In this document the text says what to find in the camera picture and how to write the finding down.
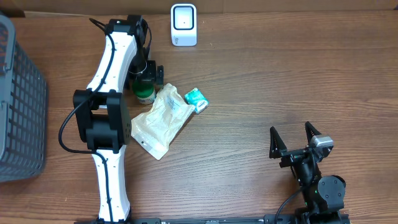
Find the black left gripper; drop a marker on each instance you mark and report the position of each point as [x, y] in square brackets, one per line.
[149, 77]

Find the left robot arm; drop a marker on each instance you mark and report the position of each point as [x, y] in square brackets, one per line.
[102, 116]

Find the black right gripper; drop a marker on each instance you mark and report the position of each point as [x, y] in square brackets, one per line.
[278, 149]

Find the beige paper pouch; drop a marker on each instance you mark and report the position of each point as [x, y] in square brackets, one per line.
[155, 130]

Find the white barcode scanner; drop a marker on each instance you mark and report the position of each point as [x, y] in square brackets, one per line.
[183, 24]

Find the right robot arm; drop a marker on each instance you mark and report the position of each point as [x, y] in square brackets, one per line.
[323, 195]

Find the grey plastic basket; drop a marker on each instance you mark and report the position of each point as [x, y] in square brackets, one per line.
[24, 110]

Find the teal tissue pack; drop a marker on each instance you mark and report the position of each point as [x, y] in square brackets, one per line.
[197, 99]

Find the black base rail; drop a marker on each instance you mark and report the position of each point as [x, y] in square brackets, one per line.
[217, 220]

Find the green lid jar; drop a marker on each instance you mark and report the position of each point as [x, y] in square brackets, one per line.
[144, 92]

